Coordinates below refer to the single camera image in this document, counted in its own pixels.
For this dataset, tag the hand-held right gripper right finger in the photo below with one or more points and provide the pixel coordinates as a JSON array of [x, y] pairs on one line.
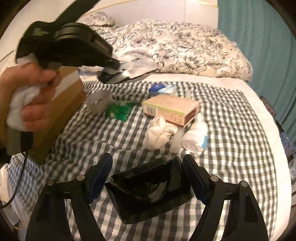
[[196, 180]]

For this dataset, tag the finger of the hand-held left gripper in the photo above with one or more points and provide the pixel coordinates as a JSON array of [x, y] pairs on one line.
[[111, 77], [112, 64]]

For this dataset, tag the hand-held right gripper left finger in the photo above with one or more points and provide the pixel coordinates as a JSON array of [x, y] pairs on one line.
[[100, 178]]

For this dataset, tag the silver packet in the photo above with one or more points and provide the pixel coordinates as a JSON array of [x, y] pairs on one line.
[[136, 67]]

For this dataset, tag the white tape roll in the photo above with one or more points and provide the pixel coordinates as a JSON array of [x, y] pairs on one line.
[[98, 103]]

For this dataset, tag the green snack packet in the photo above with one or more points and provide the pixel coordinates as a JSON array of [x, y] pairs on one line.
[[119, 112]]

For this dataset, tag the black plastic tray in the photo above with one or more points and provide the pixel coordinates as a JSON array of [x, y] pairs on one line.
[[148, 185]]

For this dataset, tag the cardboard box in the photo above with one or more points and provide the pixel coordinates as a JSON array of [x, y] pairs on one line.
[[67, 99]]

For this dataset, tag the person's left hand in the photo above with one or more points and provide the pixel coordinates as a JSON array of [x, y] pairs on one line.
[[25, 77]]

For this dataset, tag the grey checked blanket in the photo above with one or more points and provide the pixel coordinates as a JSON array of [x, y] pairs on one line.
[[92, 143]]

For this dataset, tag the floral pillow brown stripe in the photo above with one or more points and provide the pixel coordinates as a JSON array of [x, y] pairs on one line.
[[99, 20]]

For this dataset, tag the blue white small box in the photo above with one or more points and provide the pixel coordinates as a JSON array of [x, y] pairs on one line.
[[161, 89]]

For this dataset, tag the tan paper box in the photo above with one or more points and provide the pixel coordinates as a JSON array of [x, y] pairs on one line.
[[171, 109]]

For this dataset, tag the floral duvet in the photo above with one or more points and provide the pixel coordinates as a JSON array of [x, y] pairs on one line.
[[180, 46]]

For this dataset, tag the small grey tube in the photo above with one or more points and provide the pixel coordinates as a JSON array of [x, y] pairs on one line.
[[188, 93]]

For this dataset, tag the white cloth wrap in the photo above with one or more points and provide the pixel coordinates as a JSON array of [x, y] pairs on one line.
[[17, 112]]

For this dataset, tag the stack of white papers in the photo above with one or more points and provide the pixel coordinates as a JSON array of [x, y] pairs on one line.
[[7, 187]]

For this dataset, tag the clear plastic bottle pack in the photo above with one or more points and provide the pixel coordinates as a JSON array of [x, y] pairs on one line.
[[288, 141]]

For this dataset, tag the teal curtain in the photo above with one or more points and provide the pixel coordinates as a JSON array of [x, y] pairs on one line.
[[259, 46]]

